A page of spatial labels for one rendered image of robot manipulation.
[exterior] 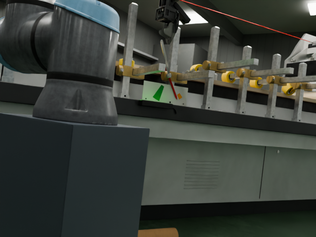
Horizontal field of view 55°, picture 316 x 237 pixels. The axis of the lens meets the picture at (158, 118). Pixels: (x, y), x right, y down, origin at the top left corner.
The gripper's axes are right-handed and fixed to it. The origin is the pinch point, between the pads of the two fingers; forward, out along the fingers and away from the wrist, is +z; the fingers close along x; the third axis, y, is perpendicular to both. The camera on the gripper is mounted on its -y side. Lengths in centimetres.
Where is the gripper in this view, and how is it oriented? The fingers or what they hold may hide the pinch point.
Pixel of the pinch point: (169, 42)
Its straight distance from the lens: 143.8
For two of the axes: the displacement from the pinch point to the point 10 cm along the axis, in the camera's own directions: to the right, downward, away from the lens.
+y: -8.0, -0.9, -5.9
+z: -1.1, 9.9, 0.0
